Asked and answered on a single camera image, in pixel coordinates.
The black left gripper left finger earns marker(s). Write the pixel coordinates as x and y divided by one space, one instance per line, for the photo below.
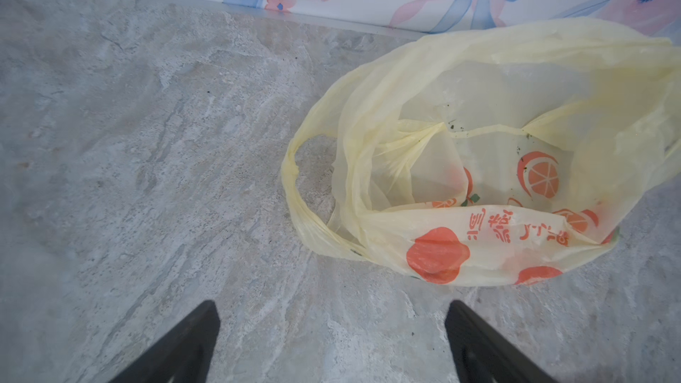
183 354

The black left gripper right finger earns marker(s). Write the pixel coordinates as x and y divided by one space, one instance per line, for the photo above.
482 354

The pale yellow plastic bag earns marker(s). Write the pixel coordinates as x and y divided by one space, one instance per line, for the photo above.
504 156

